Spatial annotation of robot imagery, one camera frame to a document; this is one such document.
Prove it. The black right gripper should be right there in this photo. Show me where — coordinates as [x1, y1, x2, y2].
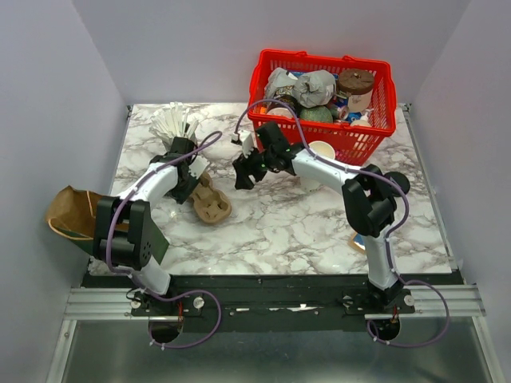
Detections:
[232, 143, 275, 192]

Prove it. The brown cardboard cup carrier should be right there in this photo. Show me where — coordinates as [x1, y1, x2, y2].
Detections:
[188, 172, 232, 224]

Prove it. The black plastic cup lid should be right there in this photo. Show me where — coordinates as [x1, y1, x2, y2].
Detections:
[384, 172, 410, 195]

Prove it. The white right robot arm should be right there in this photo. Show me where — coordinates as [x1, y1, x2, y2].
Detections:
[233, 121, 402, 313]

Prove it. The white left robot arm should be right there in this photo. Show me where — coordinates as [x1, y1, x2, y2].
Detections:
[92, 137, 207, 315]

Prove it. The stack of paper cups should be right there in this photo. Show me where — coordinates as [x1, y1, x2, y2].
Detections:
[305, 141, 336, 192]

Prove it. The black labelled tub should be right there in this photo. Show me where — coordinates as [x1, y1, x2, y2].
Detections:
[266, 88, 301, 119]

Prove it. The green netted melon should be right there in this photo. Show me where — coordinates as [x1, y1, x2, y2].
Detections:
[299, 105, 333, 124]

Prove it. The grey plastic mailer bag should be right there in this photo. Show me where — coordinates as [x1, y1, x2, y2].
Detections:
[264, 67, 337, 108]

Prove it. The red blue drink can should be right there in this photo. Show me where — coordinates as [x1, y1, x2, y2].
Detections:
[332, 105, 350, 121]

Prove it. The brown green paper bag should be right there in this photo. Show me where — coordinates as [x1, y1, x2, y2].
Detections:
[45, 185, 168, 267]

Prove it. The blue orange card box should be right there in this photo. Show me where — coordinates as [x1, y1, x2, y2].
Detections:
[348, 233, 366, 254]

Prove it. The red plastic shopping basket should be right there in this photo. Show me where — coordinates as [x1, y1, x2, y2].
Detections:
[249, 49, 397, 165]

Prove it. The cream pump lotion bottle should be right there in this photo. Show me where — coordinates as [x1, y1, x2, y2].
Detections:
[351, 109, 371, 127]

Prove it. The brown lidded round box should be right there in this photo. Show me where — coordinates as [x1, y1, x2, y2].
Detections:
[337, 69, 375, 113]

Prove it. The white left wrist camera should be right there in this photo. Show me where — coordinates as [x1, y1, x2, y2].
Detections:
[188, 156, 210, 179]

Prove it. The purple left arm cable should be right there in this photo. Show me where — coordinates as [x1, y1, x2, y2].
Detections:
[104, 130, 224, 351]

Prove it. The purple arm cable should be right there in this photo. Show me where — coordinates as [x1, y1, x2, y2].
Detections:
[233, 98, 451, 348]
[104, 130, 224, 351]

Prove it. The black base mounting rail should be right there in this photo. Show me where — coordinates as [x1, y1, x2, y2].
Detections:
[131, 274, 415, 333]

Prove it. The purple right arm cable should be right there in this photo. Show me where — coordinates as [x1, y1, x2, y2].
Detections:
[233, 98, 451, 348]

